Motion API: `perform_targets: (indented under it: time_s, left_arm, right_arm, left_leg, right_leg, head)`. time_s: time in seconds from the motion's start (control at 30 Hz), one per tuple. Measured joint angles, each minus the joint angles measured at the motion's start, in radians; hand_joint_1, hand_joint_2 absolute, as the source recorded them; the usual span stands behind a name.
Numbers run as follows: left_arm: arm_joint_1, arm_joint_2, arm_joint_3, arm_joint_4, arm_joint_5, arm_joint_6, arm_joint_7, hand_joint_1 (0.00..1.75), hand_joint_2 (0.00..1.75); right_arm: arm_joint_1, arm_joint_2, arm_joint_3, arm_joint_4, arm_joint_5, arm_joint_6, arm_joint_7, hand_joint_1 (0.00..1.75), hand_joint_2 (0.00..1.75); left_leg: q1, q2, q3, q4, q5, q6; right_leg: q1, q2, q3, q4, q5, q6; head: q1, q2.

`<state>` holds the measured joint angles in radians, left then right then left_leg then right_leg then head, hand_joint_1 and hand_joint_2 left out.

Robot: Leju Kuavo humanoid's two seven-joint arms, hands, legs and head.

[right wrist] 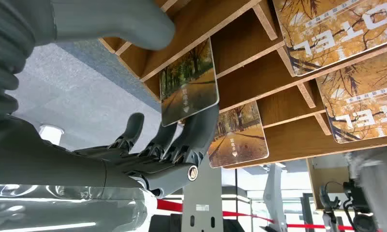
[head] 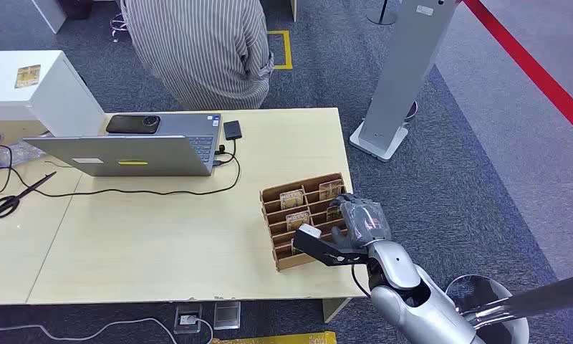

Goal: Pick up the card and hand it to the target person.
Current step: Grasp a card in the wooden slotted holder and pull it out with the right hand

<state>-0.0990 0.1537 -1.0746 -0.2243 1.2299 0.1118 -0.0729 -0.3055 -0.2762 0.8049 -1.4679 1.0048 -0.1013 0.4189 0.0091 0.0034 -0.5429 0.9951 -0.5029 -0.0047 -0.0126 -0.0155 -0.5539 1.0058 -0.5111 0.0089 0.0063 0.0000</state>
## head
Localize chrome stanchion pole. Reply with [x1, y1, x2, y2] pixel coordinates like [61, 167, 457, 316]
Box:
[456, 272, 573, 330]

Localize metal floor plate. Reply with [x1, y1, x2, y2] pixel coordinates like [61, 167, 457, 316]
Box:
[213, 301, 242, 331]

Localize grey kiosk stand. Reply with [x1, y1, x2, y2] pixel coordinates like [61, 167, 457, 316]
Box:
[348, 0, 458, 163]

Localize clear plastic bag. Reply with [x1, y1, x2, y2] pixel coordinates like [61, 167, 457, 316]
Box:
[0, 141, 47, 168]

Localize wooden desk leg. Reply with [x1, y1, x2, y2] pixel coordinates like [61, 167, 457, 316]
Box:
[322, 297, 352, 325]

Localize yellow cardboard piece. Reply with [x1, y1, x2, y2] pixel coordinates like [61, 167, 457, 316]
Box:
[209, 330, 338, 344]

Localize black scissors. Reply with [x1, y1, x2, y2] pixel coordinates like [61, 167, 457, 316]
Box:
[0, 171, 58, 220]

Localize white box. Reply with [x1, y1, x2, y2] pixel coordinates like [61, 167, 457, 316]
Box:
[0, 49, 107, 145]

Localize cardboard card holder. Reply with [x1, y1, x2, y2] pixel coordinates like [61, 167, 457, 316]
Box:
[259, 172, 353, 272]

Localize silver laptop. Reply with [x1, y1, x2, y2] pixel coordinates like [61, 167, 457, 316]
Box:
[22, 113, 223, 178]

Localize small black external drive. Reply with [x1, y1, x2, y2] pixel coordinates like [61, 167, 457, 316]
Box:
[223, 120, 244, 141]

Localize chrome stool base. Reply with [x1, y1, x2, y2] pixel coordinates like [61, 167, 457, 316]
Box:
[109, 12, 129, 44]

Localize black round stand base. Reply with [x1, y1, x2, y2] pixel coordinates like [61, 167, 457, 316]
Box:
[365, 0, 400, 27]

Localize person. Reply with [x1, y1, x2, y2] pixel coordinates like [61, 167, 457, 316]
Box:
[119, 0, 276, 112]

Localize white cable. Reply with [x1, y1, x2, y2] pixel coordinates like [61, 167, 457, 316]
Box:
[0, 316, 215, 344]

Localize chrome stanchion base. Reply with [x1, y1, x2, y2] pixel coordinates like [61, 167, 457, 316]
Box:
[445, 274, 530, 344]

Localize black cable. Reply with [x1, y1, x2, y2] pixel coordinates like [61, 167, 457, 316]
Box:
[0, 138, 242, 198]

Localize floor power socket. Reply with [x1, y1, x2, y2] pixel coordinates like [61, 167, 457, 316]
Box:
[173, 303, 204, 335]

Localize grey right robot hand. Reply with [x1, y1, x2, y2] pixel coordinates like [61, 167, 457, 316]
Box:
[330, 193, 393, 251]

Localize pale wrist camera on black bracket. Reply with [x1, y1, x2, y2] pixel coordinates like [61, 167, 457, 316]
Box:
[293, 223, 370, 268]

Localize white cabinet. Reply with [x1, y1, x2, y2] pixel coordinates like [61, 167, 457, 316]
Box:
[30, 0, 69, 34]

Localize black smartphone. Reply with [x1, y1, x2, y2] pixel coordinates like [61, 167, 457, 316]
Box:
[105, 114, 162, 135]

